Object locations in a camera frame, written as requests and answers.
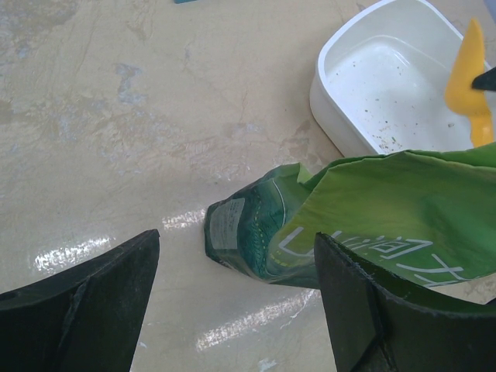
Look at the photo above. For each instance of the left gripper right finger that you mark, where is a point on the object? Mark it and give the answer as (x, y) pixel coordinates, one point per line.
(378, 321)

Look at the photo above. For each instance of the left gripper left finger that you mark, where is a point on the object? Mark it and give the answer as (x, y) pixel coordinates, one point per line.
(85, 318)

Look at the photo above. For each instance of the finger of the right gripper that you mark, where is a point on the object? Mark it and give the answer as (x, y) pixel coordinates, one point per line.
(485, 81)

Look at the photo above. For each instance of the orange plastic scoop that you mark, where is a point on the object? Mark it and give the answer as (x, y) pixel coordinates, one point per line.
(460, 96)

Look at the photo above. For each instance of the white litter box tray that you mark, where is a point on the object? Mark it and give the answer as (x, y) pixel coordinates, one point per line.
(380, 79)

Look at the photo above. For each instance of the green litter bag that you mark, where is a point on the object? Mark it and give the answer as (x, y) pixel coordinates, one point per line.
(426, 216)

